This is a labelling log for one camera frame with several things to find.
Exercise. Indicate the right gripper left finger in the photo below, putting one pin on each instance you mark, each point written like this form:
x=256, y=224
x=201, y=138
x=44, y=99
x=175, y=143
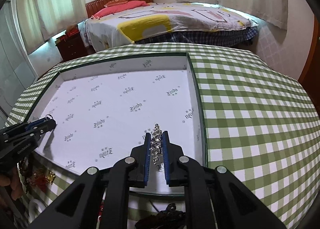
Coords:
x=99, y=198

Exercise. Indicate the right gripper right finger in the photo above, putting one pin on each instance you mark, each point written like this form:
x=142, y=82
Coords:
x=214, y=198

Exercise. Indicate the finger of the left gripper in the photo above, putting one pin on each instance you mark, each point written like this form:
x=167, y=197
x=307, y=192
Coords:
x=13, y=130
x=41, y=126

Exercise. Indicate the black hair clip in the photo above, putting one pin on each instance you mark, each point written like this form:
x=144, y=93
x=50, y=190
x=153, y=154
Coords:
x=170, y=218

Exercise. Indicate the pale jade bangle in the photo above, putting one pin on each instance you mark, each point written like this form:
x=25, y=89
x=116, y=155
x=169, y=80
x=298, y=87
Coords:
x=35, y=207

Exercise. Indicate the silver rhinestone brooch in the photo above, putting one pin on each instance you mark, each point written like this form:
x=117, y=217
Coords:
x=156, y=147

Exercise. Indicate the green white jewelry tray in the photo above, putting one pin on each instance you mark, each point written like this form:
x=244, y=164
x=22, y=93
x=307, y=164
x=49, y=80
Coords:
x=105, y=108

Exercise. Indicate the person left hand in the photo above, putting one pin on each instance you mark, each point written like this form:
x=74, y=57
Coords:
x=13, y=181

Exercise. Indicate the dark wooden nightstand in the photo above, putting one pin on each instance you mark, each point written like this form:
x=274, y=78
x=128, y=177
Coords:
x=71, y=47

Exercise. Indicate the green checkered tablecloth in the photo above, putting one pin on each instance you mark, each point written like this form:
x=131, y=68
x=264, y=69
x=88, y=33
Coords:
x=260, y=124

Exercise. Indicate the red boxes on nightstand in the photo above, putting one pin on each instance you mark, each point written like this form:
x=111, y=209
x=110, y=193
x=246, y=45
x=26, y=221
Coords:
x=70, y=31

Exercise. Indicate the left white curtain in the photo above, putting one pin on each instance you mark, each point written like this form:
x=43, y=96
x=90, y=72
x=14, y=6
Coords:
x=39, y=20

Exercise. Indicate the pink pillow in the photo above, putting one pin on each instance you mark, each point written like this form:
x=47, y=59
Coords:
x=119, y=8

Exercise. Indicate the orange patterned pillow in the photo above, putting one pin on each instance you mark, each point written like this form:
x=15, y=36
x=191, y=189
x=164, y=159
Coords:
x=115, y=3

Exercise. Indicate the bed with patterned sheet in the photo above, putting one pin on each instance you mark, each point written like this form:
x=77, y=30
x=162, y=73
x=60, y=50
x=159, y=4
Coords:
x=169, y=22

